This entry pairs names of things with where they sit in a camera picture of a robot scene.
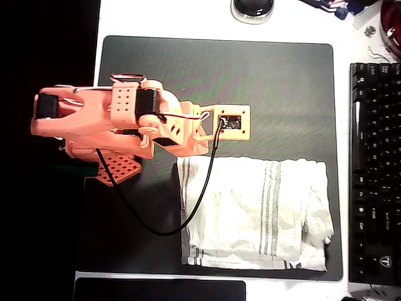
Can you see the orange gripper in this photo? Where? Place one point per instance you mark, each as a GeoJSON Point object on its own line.
{"type": "Point", "coordinates": [192, 145]}

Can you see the white striped towel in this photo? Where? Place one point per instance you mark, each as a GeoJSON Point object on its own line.
{"type": "Point", "coordinates": [250, 213]}

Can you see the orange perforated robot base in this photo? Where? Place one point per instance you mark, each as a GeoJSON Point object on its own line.
{"type": "Point", "coordinates": [122, 169]}

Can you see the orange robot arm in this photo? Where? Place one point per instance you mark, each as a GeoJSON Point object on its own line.
{"type": "Point", "coordinates": [87, 122]}

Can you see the white gripper servo lead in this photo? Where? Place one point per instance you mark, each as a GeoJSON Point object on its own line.
{"type": "Point", "coordinates": [181, 116]}

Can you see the black desk mat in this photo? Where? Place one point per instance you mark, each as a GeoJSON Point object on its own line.
{"type": "Point", "coordinates": [250, 78]}

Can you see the green table clamp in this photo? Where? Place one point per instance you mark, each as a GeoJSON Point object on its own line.
{"type": "Point", "coordinates": [87, 171]}

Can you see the black computer mouse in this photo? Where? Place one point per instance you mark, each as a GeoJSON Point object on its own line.
{"type": "Point", "coordinates": [250, 9]}

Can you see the black rectangular pad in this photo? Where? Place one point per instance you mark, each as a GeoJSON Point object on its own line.
{"type": "Point", "coordinates": [156, 291]}

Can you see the black keyboard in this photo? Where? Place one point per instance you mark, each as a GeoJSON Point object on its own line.
{"type": "Point", "coordinates": [376, 156]}

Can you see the blue plastic part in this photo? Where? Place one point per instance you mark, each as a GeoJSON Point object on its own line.
{"type": "Point", "coordinates": [341, 12]}

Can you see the small metal part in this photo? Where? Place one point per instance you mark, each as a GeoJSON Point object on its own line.
{"type": "Point", "coordinates": [370, 31]}

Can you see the red round container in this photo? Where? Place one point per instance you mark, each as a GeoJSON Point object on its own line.
{"type": "Point", "coordinates": [391, 19]}

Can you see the orange mounted camera module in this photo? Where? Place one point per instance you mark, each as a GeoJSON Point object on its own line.
{"type": "Point", "coordinates": [246, 125]}

